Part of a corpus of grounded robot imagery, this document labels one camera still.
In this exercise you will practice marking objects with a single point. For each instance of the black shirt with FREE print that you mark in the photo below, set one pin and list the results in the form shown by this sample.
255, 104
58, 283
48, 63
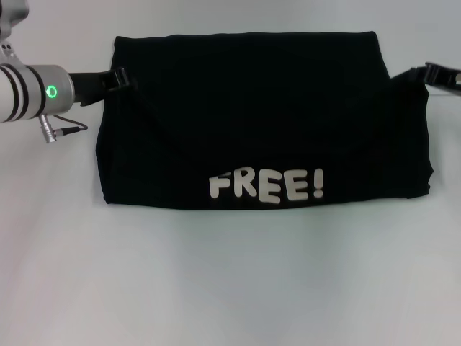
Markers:
252, 119

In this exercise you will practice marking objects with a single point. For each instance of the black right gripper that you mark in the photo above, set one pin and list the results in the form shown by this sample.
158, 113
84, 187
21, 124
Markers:
444, 77

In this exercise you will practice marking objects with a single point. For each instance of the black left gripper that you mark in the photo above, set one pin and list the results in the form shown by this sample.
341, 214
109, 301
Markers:
90, 84

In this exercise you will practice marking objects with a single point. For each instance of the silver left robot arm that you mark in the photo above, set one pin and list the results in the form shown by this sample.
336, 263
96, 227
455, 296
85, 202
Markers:
32, 90

